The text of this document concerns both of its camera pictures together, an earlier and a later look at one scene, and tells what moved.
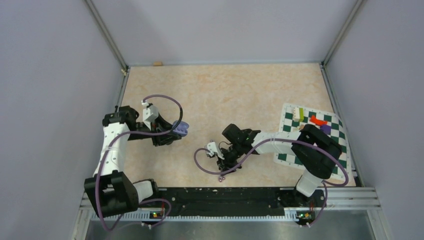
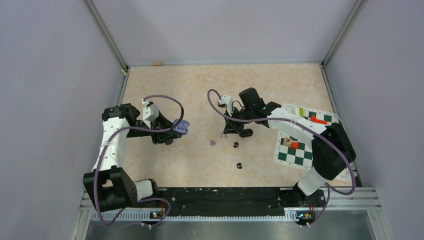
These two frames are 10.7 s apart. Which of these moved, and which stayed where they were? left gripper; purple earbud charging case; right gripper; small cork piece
Moved: right gripper
Stayed: left gripper; small cork piece; purple earbud charging case
